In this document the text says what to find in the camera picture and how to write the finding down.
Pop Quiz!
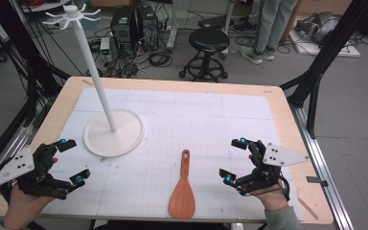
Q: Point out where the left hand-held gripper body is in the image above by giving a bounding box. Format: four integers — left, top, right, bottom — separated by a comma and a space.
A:
0, 143, 74, 201

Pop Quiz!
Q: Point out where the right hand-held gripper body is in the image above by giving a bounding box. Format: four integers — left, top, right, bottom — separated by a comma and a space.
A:
236, 139, 311, 196

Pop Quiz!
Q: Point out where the white hook rack stand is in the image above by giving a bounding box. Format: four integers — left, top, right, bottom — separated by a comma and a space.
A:
41, 3, 146, 158

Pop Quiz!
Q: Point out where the wooden rice spatula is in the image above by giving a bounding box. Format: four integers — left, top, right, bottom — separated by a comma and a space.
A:
168, 149, 196, 220

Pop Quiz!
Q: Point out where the person's left hand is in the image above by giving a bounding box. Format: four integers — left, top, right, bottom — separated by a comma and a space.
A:
1, 185, 58, 230

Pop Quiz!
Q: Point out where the person's right hand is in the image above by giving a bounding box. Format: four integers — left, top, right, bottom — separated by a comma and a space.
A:
252, 180, 290, 213

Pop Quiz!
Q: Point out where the black tape strip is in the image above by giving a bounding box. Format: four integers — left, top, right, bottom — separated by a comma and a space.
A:
306, 175, 330, 188

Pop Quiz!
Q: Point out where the white gridded mat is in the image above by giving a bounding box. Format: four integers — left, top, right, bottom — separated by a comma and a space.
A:
39, 87, 305, 222

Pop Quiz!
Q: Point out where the small grey power supply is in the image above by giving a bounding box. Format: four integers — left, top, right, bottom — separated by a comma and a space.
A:
100, 36, 113, 63

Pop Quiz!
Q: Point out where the black round stool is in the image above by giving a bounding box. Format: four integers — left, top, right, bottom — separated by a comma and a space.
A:
178, 28, 231, 83

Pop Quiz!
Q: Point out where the white flat board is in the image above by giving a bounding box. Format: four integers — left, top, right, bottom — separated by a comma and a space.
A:
288, 30, 362, 59

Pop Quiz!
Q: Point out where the black flat case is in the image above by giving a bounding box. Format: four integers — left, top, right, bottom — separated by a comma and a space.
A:
197, 13, 235, 31

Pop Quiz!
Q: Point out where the white metal table leg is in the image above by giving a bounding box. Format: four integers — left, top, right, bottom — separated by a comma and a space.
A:
167, 0, 179, 51
221, 0, 237, 56

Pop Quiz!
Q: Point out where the black computer tower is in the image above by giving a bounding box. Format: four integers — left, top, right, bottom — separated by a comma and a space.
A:
136, 4, 160, 53
109, 7, 138, 58

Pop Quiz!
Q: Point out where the grey bag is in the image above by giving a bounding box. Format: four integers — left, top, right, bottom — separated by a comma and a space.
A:
295, 11, 341, 44

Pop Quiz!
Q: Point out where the aluminium rail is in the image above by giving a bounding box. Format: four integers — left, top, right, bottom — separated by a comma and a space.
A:
288, 103, 355, 230
0, 124, 35, 210

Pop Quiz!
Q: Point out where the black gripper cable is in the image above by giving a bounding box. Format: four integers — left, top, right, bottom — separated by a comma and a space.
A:
255, 174, 291, 203

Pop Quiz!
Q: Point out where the black metal frame post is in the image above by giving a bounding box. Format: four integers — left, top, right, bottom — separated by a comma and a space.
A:
0, 0, 72, 128
279, 0, 368, 140

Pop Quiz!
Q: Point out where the black cable coil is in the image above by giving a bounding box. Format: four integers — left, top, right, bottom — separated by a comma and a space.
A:
148, 51, 174, 69

